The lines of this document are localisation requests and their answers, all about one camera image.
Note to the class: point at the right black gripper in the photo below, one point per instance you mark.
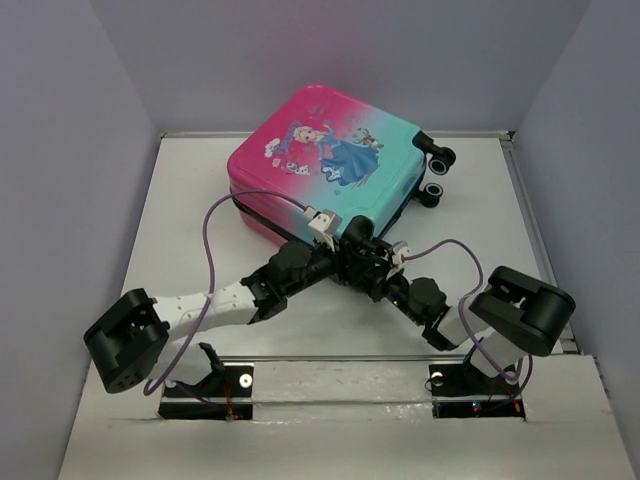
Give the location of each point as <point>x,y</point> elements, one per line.
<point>376,279</point>

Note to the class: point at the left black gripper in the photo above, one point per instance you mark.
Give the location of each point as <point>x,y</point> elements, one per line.
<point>335,259</point>

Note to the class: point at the pink teal kids suitcase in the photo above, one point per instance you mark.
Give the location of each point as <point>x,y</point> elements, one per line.
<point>325,149</point>

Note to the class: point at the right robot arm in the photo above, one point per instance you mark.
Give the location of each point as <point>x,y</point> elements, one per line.
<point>508,316</point>

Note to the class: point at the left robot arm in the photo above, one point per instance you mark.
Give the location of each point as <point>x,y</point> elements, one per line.
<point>143,338</point>

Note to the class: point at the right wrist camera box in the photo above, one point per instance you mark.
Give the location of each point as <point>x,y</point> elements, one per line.
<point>398,252</point>

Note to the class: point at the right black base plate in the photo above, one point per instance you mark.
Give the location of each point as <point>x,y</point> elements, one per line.
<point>457,393</point>

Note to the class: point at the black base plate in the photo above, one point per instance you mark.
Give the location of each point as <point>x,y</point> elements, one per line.
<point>457,393</point>
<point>220,397</point>

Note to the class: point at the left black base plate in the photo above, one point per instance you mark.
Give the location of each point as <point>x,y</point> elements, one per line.
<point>220,397</point>

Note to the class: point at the aluminium table rail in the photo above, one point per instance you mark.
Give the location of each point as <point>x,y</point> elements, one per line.
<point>346,358</point>

